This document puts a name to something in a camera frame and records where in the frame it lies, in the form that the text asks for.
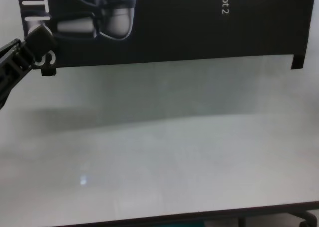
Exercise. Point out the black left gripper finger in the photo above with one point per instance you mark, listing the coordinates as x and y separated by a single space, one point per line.
40 44

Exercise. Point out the black AI robotics poster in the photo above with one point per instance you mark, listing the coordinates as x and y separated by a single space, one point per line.
174 33

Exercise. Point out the short black tape strip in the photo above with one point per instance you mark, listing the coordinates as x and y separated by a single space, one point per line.
48 72
297 62

